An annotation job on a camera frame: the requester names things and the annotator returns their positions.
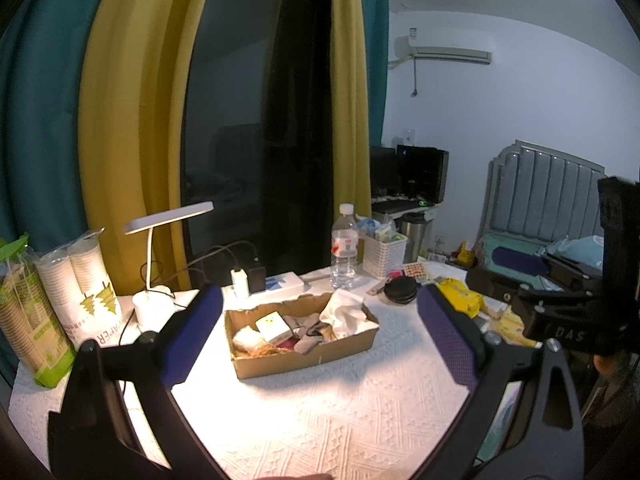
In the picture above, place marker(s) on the grey padded headboard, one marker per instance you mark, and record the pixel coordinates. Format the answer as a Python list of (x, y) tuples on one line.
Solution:
[(545, 195)]

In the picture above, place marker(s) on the small white yellow box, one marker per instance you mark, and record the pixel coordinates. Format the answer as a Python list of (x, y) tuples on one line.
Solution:
[(272, 330)]

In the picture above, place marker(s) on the green paper cup sleeve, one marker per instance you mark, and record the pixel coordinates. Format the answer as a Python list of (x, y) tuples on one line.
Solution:
[(30, 320)]

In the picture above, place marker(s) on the steel tumbler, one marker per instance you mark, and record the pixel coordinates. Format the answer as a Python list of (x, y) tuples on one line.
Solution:
[(414, 240)]

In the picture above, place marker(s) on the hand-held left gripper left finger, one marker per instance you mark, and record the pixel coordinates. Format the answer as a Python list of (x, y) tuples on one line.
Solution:
[(192, 335)]

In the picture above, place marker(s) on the black keyboard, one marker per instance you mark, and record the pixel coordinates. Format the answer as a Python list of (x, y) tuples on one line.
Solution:
[(392, 206)]

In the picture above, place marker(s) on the yellow paper packet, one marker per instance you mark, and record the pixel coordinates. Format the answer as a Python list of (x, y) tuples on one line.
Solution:
[(510, 325)]

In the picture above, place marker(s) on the cream cloth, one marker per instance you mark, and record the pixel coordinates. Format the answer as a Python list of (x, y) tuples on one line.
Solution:
[(246, 340)]

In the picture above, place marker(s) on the white woven plastic basket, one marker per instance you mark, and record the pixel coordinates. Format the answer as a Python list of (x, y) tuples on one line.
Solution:
[(382, 257)]

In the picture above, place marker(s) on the yellow snack packet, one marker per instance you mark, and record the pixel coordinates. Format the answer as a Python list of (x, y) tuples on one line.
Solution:
[(384, 232)]

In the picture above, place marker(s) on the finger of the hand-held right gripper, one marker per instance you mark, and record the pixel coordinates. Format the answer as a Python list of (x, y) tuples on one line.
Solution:
[(517, 260), (492, 285)]

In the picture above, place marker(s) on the black monitor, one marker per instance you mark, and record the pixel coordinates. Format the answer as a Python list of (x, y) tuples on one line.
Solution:
[(384, 170), (422, 172)]

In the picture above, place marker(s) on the white desk lamp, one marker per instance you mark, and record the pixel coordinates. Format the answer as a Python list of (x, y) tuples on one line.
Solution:
[(170, 215)]

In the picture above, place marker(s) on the yellow toy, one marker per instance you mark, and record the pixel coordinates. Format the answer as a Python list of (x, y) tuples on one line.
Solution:
[(466, 256)]

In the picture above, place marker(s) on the white tissue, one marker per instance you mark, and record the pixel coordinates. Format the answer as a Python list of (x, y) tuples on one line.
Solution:
[(345, 312)]

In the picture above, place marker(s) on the teal curtain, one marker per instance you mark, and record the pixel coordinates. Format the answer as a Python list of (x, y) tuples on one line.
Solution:
[(45, 135), (375, 60)]

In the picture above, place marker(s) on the clear plastic water bottle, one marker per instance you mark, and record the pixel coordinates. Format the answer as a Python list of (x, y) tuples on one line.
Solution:
[(344, 270)]

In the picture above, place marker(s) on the red checkered small box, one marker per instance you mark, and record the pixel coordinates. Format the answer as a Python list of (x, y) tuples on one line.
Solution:
[(415, 270)]

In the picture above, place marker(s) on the yellow curtain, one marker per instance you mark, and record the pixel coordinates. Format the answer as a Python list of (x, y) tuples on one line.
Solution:
[(130, 110), (345, 85)]

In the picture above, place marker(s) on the blue pillow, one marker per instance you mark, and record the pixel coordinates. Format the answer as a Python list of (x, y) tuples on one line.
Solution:
[(580, 250)]

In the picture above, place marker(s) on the dark glass window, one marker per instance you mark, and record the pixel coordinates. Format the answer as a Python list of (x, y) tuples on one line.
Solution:
[(250, 110)]

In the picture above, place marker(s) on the cardboard box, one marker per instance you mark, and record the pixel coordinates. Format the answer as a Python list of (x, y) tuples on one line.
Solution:
[(300, 362)]

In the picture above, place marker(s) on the grey sock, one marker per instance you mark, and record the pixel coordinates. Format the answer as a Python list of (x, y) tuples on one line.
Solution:
[(310, 342)]

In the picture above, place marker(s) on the person's right hand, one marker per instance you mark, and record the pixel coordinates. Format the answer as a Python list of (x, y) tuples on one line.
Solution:
[(607, 367)]

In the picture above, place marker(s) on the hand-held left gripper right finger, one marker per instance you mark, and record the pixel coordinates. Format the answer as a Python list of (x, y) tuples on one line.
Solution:
[(445, 330)]

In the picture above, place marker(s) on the white air conditioner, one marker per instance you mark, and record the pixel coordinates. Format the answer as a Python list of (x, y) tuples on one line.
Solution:
[(445, 42)]

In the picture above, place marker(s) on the white paper cup sleeve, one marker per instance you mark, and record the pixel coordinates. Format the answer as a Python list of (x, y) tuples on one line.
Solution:
[(85, 280)]

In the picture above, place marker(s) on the white charger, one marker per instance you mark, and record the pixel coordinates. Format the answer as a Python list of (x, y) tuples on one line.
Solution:
[(240, 282)]

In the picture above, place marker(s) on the white power strip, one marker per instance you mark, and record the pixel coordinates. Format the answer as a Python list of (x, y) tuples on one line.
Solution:
[(285, 282)]

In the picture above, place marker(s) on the green snack packet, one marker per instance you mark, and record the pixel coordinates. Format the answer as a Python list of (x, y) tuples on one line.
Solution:
[(400, 237)]

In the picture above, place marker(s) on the yellow plastic bag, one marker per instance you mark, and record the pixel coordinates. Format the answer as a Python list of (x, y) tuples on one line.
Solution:
[(460, 297)]

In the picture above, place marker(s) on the black power adapter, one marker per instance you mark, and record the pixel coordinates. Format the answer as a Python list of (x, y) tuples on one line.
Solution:
[(257, 277)]

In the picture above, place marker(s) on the blue white snack packet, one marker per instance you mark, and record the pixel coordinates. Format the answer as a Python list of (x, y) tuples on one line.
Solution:
[(367, 226)]

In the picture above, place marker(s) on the black round zipper pouch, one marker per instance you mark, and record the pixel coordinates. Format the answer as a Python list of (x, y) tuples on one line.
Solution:
[(401, 290)]

